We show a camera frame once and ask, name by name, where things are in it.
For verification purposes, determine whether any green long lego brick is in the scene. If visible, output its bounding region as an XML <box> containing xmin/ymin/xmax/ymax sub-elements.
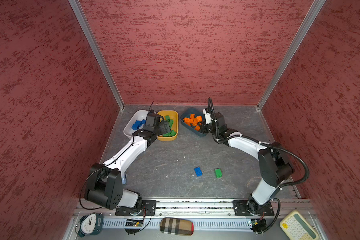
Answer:
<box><xmin>169</xmin><ymin>119</ymin><xmax>174</xmax><ymax>128</ymax></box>

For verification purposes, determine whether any green lego plate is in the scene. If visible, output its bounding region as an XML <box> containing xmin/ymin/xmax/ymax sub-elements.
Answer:
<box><xmin>163</xmin><ymin>130</ymin><xmax>177</xmax><ymax>137</ymax></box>

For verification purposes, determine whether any orange lego brick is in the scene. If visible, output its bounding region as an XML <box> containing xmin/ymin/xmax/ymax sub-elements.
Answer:
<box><xmin>183</xmin><ymin>118</ymin><xmax>194</xmax><ymax>126</ymax></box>

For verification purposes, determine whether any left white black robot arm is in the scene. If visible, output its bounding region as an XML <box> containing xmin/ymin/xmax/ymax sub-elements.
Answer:
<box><xmin>80</xmin><ymin>110</ymin><xmax>171</xmax><ymax>215</ymax></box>

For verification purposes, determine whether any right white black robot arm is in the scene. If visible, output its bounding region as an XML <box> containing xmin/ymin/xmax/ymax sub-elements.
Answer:
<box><xmin>202</xmin><ymin>107</ymin><xmax>310</xmax><ymax>216</ymax></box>

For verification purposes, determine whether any white plastic container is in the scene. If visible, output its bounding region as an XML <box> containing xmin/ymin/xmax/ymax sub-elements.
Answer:
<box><xmin>123</xmin><ymin>110</ymin><xmax>148</xmax><ymax>139</ymax></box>

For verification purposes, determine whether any yellow plastic container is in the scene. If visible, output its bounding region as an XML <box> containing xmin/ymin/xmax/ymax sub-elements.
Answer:
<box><xmin>158</xmin><ymin>110</ymin><xmax>179</xmax><ymax>142</ymax></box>

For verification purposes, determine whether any teal plastic container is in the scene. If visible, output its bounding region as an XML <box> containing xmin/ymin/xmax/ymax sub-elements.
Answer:
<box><xmin>180</xmin><ymin>108</ymin><xmax>208</xmax><ymax>137</ymax></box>

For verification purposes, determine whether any plaid fabric case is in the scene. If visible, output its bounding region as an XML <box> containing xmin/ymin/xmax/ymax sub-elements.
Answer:
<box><xmin>160</xmin><ymin>218</ymin><xmax>194</xmax><ymax>236</ymax></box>

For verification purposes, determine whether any teal analog clock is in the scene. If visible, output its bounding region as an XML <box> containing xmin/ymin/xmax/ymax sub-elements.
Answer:
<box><xmin>77</xmin><ymin>213</ymin><xmax>104</xmax><ymax>238</ymax></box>

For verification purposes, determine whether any yellow calculator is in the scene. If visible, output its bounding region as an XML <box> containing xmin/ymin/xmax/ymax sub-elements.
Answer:
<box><xmin>280</xmin><ymin>211</ymin><xmax>320</xmax><ymax>240</ymax></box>

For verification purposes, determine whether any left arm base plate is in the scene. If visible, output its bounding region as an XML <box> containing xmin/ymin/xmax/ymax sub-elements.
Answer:
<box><xmin>115</xmin><ymin>200</ymin><xmax>157</xmax><ymax>217</ymax></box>

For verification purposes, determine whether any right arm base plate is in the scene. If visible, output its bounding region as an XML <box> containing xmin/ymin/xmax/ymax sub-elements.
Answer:
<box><xmin>232</xmin><ymin>200</ymin><xmax>275</xmax><ymax>217</ymax></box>

